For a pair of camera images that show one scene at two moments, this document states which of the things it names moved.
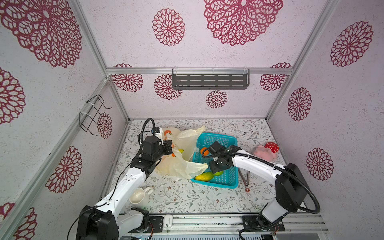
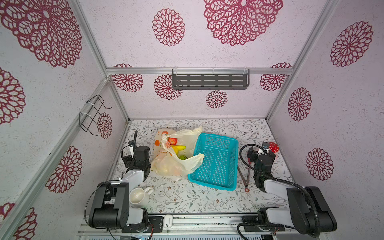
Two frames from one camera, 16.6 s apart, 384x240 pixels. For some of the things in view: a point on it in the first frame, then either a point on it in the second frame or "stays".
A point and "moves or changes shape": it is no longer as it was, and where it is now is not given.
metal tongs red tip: (246, 182) stays
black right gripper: (213, 169) to (254, 155)
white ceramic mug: (140, 197) stays
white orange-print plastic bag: (178, 163) moves or changes shape
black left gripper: (166, 144) to (128, 161)
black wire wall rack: (90, 117) stays
